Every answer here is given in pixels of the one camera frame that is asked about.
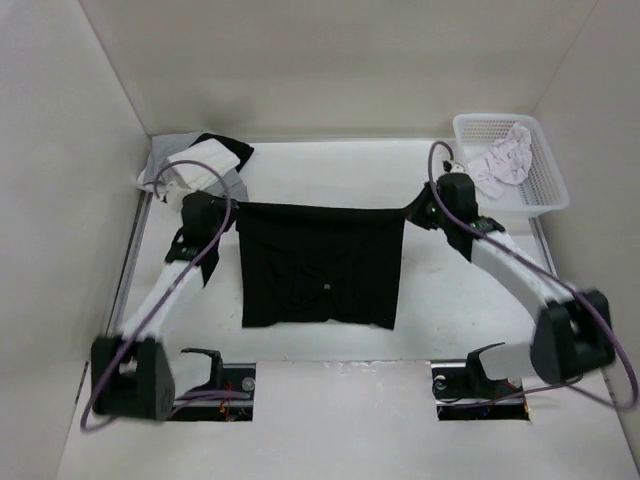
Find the folded white tank top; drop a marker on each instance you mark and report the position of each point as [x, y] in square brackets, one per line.
[211, 153]

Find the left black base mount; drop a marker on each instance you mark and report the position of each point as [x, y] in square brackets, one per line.
[230, 387]

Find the white crumpled tank top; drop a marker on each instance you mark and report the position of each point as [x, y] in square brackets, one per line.
[506, 162]

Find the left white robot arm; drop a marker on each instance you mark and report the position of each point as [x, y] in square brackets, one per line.
[132, 375]

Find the folded black tank top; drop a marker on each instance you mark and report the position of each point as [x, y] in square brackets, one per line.
[241, 150]

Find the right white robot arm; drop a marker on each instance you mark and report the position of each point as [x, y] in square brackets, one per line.
[572, 333]

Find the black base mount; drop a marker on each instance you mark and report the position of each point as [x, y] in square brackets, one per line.
[230, 387]
[463, 392]

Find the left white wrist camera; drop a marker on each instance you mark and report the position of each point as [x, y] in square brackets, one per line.
[174, 194]

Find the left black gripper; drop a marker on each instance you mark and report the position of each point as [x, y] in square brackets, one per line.
[232, 215]

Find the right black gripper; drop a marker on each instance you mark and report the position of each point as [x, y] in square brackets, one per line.
[414, 212]

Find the black tank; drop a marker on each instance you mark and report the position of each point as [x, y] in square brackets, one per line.
[241, 150]
[308, 264]

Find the white plastic laundry basket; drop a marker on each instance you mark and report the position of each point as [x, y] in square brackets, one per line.
[544, 189]

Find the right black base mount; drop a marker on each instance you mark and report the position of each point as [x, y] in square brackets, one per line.
[463, 392]

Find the folded grey tank top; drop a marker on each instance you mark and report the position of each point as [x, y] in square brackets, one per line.
[163, 146]

